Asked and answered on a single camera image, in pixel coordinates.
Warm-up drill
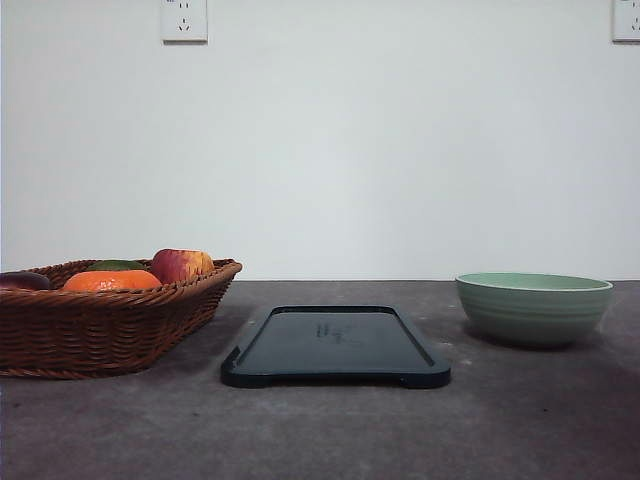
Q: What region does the light green ceramic bowl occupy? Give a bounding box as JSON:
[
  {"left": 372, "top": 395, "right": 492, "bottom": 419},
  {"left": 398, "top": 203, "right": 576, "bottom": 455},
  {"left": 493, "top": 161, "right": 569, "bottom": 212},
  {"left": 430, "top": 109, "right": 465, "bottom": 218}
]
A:
[{"left": 455, "top": 272, "right": 614, "bottom": 347}]

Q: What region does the brown wicker basket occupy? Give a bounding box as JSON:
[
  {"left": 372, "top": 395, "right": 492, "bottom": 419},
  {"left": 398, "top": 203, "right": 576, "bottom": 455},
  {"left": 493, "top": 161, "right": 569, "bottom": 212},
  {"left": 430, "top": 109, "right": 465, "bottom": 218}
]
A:
[{"left": 0, "top": 248, "right": 242, "bottom": 379}]

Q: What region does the dark teal rectangular tray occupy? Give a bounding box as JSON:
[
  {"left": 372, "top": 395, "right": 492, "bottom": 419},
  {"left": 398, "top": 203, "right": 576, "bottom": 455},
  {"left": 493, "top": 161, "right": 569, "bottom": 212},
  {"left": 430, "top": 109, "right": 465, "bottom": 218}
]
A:
[{"left": 221, "top": 306, "right": 451, "bottom": 389}]

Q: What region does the red yellow apple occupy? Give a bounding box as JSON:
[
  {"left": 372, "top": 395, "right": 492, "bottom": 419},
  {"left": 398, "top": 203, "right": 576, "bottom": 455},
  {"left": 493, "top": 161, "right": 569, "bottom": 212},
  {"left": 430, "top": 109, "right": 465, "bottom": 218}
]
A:
[{"left": 152, "top": 248, "right": 215, "bottom": 283}]

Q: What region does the green avocado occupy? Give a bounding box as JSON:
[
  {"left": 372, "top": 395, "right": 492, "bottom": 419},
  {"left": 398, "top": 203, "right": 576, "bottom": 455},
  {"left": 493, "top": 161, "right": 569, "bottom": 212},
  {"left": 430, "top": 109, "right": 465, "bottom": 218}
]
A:
[{"left": 86, "top": 259, "right": 147, "bottom": 270}]

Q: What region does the orange mandarin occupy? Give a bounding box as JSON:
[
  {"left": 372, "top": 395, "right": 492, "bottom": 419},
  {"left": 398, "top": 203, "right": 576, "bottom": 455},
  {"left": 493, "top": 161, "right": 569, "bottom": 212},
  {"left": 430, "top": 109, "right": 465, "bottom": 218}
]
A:
[{"left": 63, "top": 270, "right": 162, "bottom": 292}]

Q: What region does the dark red plum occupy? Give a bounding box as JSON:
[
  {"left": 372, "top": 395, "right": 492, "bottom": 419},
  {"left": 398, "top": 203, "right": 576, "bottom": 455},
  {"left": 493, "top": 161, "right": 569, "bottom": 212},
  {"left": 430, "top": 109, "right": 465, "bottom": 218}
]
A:
[{"left": 0, "top": 271, "right": 50, "bottom": 290}]

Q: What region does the white wall socket left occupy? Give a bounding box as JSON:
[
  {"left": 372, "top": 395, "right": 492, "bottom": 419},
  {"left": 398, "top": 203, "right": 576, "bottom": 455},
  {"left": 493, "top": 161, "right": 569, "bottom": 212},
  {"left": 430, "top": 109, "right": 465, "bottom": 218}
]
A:
[{"left": 160, "top": 0, "right": 208, "bottom": 48}]

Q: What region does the white wall socket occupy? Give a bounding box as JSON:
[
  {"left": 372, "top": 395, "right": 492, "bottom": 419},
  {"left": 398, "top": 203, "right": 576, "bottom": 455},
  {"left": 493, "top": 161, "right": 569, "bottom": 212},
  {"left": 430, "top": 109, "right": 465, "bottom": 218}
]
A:
[
  {"left": 160, "top": 0, "right": 208, "bottom": 48},
  {"left": 608, "top": 0, "right": 640, "bottom": 48}
]

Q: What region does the white wall socket right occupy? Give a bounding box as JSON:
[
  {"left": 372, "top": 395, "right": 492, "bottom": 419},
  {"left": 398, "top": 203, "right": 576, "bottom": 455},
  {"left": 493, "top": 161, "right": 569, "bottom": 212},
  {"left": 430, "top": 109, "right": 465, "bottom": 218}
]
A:
[{"left": 608, "top": 0, "right": 640, "bottom": 48}]

